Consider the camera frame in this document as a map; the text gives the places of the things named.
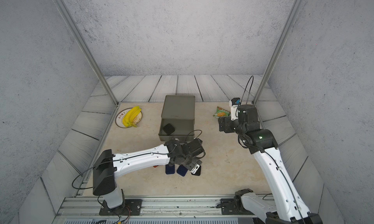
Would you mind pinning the grey top drawer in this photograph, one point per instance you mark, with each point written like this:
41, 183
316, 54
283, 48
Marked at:
175, 127

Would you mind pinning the left aluminium frame post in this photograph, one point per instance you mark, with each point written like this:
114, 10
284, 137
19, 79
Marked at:
68, 19

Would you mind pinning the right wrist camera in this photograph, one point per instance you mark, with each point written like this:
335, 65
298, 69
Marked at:
234, 104

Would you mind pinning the patterned round plate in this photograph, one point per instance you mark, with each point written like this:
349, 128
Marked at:
121, 114

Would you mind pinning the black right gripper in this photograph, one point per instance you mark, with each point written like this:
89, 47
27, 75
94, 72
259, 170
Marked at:
228, 120

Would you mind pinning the green snack packet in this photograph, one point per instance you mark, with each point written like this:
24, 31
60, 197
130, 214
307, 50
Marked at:
220, 112

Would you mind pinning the right aluminium frame post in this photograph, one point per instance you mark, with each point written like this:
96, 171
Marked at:
278, 48

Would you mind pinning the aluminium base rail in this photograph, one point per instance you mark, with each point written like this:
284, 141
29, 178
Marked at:
159, 209

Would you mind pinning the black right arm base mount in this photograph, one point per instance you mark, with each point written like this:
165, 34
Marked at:
233, 206

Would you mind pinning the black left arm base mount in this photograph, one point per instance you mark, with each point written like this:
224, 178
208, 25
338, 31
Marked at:
121, 206

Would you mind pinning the black brooch box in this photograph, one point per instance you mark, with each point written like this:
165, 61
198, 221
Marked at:
168, 129
197, 172

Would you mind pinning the blue brooch box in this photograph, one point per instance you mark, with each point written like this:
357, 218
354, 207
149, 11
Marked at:
169, 169
182, 171

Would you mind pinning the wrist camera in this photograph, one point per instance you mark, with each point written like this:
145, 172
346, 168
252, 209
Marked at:
195, 168
234, 104

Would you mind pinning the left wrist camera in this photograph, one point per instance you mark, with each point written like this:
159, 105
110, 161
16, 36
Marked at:
195, 168

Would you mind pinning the three-tier drawer cabinet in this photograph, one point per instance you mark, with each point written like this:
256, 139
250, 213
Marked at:
176, 113

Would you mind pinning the yellow toy banana bunch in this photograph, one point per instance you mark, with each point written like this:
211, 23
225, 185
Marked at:
130, 116

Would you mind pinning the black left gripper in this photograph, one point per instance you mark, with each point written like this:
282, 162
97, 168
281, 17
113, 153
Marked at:
196, 160

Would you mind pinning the aluminium frame post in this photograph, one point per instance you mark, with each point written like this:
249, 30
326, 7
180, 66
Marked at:
278, 48
68, 19

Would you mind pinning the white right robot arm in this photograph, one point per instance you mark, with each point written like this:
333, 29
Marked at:
289, 207

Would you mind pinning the black brooch box front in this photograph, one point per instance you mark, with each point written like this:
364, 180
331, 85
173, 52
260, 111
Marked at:
197, 172

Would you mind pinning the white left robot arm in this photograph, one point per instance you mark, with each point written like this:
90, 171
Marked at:
109, 166

